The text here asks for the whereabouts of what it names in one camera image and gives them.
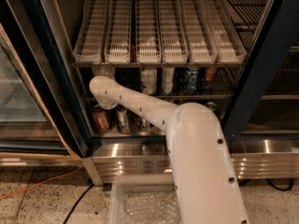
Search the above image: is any white can middle shelf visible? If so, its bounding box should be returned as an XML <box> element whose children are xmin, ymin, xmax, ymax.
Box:
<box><xmin>140</xmin><ymin>68</ymin><xmax>157</xmax><ymax>95</ymax></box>

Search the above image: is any stainless fridge base grille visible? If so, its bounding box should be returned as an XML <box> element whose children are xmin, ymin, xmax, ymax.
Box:
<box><xmin>92</xmin><ymin>139</ymin><xmax>299</xmax><ymax>183</ymax></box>

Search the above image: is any black cable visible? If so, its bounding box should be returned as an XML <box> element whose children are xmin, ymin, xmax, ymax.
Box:
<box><xmin>237</xmin><ymin>177</ymin><xmax>294</xmax><ymax>192</ymax></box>
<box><xmin>63</xmin><ymin>184</ymin><xmax>94</xmax><ymax>224</ymax></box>

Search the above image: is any clear plastic bin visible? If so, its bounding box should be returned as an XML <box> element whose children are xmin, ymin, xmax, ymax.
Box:
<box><xmin>107</xmin><ymin>174</ymin><xmax>182</xmax><ymax>224</ymax></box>

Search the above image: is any red can middle shelf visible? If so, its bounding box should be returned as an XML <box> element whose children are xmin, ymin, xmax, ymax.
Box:
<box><xmin>204</xmin><ymin>67</ymin><xmax>218</xmax><ymax>81</ymax></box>

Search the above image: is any orange cable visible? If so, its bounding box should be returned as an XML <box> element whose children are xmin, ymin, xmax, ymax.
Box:
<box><xmin>0</xmin><ymin>166</ymin><xmax>83</xmax><ymax>202</ymax></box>

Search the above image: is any red can bottom shelf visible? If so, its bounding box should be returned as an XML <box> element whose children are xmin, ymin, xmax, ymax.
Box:
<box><xmin>92</xmin><ymin>105</ymin><xmax>109</xmax><ymax>132</ymax></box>

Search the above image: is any middle wire shelf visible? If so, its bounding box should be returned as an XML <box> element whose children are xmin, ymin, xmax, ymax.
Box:
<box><xmin>84</xmin><ymin>67</ymin><xmax>238</xmax><ymax>100</ymax></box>

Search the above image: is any white slim can middle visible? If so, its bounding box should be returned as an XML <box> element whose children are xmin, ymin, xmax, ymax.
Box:
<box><xmin>162</xmin><ymin>67</ymin><xmax>175</xmax><ymax>94</ymax></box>

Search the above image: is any red can shelf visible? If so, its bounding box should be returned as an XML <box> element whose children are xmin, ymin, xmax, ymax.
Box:
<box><xmin>92</xmin><ymin>105</ymin><xmax>109</xmax><ymax>132</ymax></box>
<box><xmin>204</xmin><ymin>67</ymin><xmax>218</xmax><ymax>81</ymax></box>

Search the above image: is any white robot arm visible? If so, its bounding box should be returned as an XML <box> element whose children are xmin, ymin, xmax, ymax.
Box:
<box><xmin>89</xmin><ymin>76</ymin><xmax>249</xmax><ymax>224</ymax></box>

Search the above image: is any black cable right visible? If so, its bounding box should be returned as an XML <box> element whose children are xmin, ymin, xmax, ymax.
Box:
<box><xmin>237</xmin><ymin>177</ymin><xmax>294</xmax><ymax>192</ymax></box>

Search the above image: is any blue white can bottom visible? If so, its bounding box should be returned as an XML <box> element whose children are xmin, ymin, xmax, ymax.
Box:
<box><xmin>205</xmin><ymin>102</ymin><xmax>218</xmax><ymax>112</ymax></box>

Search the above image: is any dark fridge centre post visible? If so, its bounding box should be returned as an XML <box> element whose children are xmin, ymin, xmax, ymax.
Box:
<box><xmin>221</xmin><ymin>0</ymin><xmax>299</xmax><ymax>137</ymax></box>

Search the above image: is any black cable left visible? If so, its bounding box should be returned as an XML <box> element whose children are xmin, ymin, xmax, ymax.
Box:
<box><xmin>63</xmin><ymin>184</ymin><xmax>94</xmax><ymax>224</ymax></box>

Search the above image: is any white shelf tray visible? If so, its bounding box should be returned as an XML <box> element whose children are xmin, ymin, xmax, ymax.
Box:
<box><xmin>157</xmin><ymin>0</ymin><xmax>188</xmax><ymax>64</ymax></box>
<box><xmin>203</xmin><ymin>0</ymin><xmax>247</xmax><ymax>64</ymax></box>
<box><xmin>180</xmin><ymin>0</ymin><xmax>217</xmax><ymax>64</ymax></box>
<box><xmin>73</xmin><ymin>0</ymin><xmax>109</xmax><ymax>63</ymax></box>
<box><xmin>135</xmin><ymin>0</ymin><xmax>161</xmax><ymax>64</ymax></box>
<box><xmin>104</xmin><ymin>0</ymin><xmax>132</xmax><ymax>64</ymax></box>

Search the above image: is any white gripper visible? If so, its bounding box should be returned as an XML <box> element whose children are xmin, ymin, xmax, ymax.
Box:
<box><xmin>92</xmin><ymin>66</ymin><xmax>115</xmax><ymax>78</ymax></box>

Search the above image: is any blue can middle shelf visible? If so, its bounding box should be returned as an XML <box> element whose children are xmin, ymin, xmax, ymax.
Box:
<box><xmin>182</xmin><ymin>67</ymin><xmax>199</xmax><ymax>95</ymax></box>

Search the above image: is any silver slim can left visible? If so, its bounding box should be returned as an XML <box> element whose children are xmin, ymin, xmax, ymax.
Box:
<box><xmin>116</xmin><ymin>105</ymin><xmax>130</xmax><ymax>133</ymax></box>

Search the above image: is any glass fridge door left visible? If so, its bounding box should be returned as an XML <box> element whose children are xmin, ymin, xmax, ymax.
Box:
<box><xmin>0</xmin><ymin>24</ymin><xmax>81</xmax><ymax>166</ymax></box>

